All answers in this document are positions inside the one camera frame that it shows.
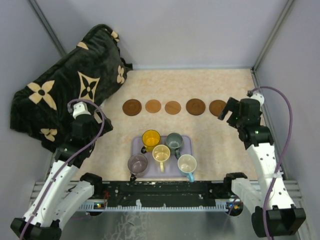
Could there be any dark brown coaster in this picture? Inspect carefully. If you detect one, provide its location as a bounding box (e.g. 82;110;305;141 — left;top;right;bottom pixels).
209;99;226;117
122;99;142;117
186;98;206;116

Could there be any light brown coaster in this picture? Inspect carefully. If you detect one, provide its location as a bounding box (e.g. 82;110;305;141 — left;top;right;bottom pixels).
164;100;181;115
145;99;162;114

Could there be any yellow glass mug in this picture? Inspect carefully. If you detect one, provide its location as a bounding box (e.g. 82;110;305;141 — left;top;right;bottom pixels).
140;129;161;154

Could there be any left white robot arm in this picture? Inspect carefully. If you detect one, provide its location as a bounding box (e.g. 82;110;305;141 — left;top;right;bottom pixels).
10;99;113;240

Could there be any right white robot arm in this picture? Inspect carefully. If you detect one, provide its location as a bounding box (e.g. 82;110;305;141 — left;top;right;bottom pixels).
218;92;306;239

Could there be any black floral plush blanket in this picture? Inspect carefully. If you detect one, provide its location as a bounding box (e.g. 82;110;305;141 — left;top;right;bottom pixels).
9;24;133;152

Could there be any purple glass mug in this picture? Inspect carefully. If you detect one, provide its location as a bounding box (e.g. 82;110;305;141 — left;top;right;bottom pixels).
127;154;148;182

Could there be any grey ceramic mug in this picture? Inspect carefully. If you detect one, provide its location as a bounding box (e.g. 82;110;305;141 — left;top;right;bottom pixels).
165;132;184;160

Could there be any cream yellow mug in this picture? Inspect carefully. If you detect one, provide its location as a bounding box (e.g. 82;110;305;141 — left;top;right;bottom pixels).
152;144;171;173

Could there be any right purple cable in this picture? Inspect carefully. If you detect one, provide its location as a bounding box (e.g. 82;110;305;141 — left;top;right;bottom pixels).
247;86;293;240

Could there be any white mug blue handle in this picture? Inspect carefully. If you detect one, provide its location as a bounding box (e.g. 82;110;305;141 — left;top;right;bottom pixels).
177;154;197;183

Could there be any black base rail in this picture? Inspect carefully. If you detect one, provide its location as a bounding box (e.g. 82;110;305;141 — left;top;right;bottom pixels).
89;181;235;208

